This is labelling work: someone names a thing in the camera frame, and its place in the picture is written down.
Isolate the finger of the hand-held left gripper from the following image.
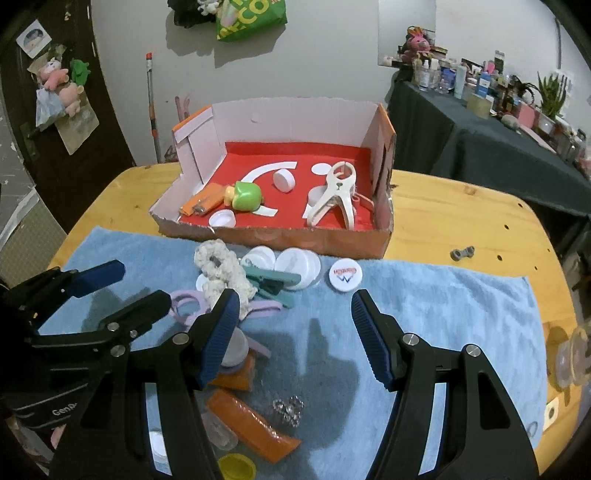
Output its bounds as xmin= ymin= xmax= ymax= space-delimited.
xmin=9 ymin=259 xmax=126 ymax=324
xmin=28 ymin=290 xmax=172 ymax=352

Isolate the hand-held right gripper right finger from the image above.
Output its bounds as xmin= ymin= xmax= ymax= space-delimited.
xmin=351 ymin=288 xmax=539 ymax=480

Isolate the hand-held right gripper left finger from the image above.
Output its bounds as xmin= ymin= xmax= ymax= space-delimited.
xmin=48 ymin=287 xmax=242 ymax=480

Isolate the orange packet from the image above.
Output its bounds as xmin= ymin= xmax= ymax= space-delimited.
xmin=179 ymin=184 xmax=218 ymax=215
xmin=206 ymin=389 xmax=302 ymax=463
xmin=210 ymin=357 xmax=257 ymax=393

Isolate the pink clothespin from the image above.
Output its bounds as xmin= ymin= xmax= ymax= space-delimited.
xmin=351 ymin=191 xmax=376 ymax=217

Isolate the green round toy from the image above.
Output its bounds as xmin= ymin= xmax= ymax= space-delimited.
xmin=224 ymin=181 xmax=265 ymax=214

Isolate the large white clip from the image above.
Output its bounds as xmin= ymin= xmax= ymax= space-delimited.
xmin=305 ymin=161 xmax=358 ymax=230

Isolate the cardboard box with red liner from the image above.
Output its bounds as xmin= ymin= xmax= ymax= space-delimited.
xmin=148 ymin=96 xmax=397 ymax=259

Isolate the white plastic cup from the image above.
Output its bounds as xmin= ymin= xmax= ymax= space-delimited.
xmin=219 ymin=328 xmax=252 ymax=370

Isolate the pink hair clip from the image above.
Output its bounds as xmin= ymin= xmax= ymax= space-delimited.
xmin=240 ymin=300 xmax=283 ymax=319

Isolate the white printed cap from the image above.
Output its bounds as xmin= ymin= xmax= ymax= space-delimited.
xmin=329 ymin=263 xmax=363 ymax=293

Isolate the white crochet scrunchie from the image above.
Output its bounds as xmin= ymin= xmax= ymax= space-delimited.
xmin=194 ymin=240 xmax=257 ymax=310

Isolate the blue towel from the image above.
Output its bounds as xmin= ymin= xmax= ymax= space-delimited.
xmin=37 ymin=224 xmax=541 ymax=480

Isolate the teal clothespin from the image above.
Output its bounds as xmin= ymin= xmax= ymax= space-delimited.
xmin=240 ymin=264 xmax=301 ymax=309

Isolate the white round lid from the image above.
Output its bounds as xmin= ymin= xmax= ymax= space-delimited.
xmin=240 ymin=246 xmax=277 ymax=273
xmin=274 ymin=248 xmax=321 ymax=291

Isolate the clear plastic piece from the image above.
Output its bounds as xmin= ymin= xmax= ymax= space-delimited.
xmin=203 ymin=411 xmax=238 ymax=450

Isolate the yellow bottle cap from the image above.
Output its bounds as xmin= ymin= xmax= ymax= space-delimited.
xmin=218 ymin=453 xmax=257 ymax=480

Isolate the brown paper bag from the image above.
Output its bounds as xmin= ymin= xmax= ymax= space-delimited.
xmin=56 ymin=108 xmax=100 ymax=155

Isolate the wooden desk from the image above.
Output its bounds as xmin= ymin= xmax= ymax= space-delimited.
xmin=48 ymin=164 xmax=585 ymax=462

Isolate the blue white cloth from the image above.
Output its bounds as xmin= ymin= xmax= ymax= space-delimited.
xmin=36 ymin=88 xmax=65 ymax=127

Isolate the pale pink plush pig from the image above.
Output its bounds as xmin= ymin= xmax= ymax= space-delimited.
xmin=58 ymin=83 xmax=85 ymax=116

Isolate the red paper liner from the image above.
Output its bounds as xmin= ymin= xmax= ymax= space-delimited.
xmin=178 ymin=141 xmax=377 ymax=232

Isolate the clear plastic holder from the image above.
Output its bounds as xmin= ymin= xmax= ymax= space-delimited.
xmin=551 ymin=328 xmax=591 ymax=393

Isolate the pink plush toy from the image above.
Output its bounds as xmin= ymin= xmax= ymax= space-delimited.
xmin=38 ymin=58 xmax=70 ymax=90

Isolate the dark cloth covered table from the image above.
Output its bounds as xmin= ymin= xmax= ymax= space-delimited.
xmin=385 ymin=69 xmax=591 ymax=217

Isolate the white door sticker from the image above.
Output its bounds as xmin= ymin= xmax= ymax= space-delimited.
xmin=16 ymin=21 xmax=51 ymax=58

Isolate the beige tape roll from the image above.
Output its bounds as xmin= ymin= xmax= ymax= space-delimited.
xmin=467 ymin=95 xmax=491 ymax=120

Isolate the cluster of cosmetic bottles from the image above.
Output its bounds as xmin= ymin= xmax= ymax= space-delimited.
xmin=413 ymin=46 xmax=591 ymax=171

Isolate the green plastic bag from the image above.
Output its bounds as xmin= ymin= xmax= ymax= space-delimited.
xmin=216 ymin=0 xmax=288 ymax=43

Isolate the pink rabbit plush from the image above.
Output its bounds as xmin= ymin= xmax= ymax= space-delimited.
xmin=401 ymin=27 xmax=432 ymax=63

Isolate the potted aloe plant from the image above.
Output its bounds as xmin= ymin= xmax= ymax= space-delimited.
xmin=536 ymin=71 xmax=571 ymax=118

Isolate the lilac hair ring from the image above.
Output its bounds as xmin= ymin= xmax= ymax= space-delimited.
xmin=168 ymin=290 xmax=211 ymax=326

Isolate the metal bead chain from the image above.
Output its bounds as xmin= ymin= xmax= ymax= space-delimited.
xmin=271 ymin=394 xmax=305 ymax=428

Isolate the grey mop handle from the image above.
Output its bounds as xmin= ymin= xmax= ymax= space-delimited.
xmin=146 ymin=53 xmax=163 ymax=163

